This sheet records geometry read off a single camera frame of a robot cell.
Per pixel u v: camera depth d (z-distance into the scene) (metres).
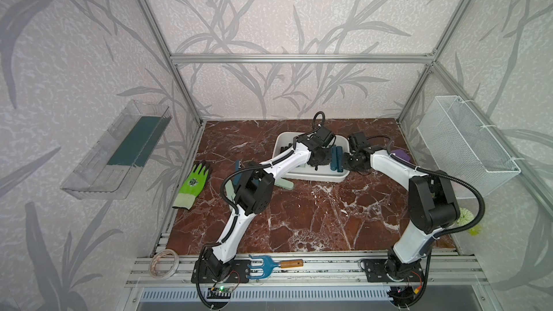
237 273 0.72
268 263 0.75
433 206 0.48
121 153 0.67
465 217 0.71
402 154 1.07
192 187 0.94
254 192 0.56
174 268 0.74
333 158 1.00
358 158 0.69
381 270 0.73
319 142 0.75
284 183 0.94
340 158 1.01
